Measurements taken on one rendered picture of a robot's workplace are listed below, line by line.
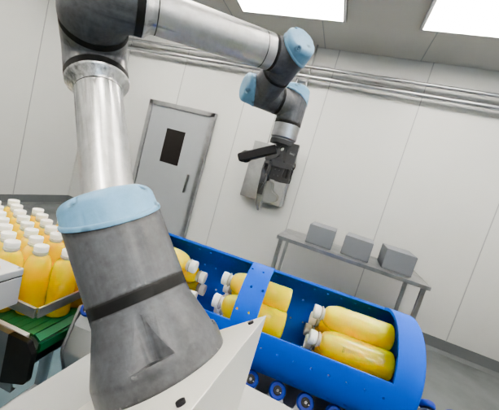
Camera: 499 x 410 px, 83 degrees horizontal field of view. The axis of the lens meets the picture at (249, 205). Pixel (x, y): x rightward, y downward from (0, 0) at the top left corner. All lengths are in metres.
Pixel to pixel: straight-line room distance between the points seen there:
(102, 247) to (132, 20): 0.40
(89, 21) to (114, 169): 0.24
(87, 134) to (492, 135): 4.26
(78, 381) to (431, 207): 4.00
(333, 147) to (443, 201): 1.49
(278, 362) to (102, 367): 0.53
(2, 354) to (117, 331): 0.78
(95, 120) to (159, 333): 0.39
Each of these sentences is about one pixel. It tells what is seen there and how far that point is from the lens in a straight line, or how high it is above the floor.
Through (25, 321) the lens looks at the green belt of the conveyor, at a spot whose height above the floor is 0.90.
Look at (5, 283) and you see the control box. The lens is 0.93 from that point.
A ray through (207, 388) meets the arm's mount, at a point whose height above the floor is 1.31.
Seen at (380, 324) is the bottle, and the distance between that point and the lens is 0.90.
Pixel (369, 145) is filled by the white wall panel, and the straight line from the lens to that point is 4.11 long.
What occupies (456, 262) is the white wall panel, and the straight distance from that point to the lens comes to 4.33.
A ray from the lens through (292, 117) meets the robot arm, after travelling 0.81.
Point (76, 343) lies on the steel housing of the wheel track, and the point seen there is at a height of 0.87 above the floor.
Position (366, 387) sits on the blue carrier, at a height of 1.09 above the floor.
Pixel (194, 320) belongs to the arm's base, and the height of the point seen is 1.32.
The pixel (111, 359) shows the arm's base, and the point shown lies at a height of 1.28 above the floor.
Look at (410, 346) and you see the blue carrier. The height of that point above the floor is 1.20.
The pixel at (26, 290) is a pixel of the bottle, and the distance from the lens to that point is 1.09.
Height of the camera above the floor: 1.49
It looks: 6 degrees down
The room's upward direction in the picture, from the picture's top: 16 degrees clockwise
